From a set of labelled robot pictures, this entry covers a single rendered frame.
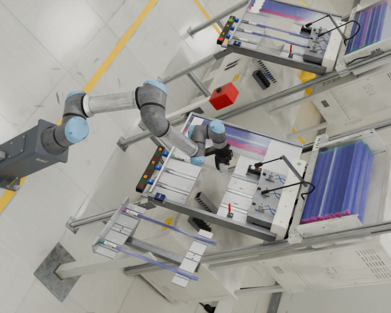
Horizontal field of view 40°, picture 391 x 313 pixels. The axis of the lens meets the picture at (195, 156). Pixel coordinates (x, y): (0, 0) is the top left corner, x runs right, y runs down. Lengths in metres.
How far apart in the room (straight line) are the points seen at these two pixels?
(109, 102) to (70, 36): 1.35
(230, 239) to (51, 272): 1.12
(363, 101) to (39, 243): 2.35
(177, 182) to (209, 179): 0.52
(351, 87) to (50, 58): 2.05
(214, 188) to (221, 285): 0.61
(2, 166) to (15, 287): 0.67
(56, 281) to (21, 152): 0.85
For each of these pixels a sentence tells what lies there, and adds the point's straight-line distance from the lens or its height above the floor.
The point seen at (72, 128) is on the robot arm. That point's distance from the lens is 2.64.
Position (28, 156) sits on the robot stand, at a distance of 2.86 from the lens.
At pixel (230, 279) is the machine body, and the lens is 3.45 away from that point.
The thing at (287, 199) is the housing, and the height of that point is 1.28.
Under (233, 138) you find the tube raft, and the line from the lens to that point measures 3.21.
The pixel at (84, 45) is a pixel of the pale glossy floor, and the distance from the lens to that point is 3.96.
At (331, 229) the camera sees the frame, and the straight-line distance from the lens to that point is 2.65.
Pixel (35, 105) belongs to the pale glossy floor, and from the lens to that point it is 3.53.
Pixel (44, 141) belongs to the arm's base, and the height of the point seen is 0.57.
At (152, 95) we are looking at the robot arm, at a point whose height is 1.14.
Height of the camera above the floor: 2.82
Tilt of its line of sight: 40 degrees down
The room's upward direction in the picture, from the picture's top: 71 degrees clockwise
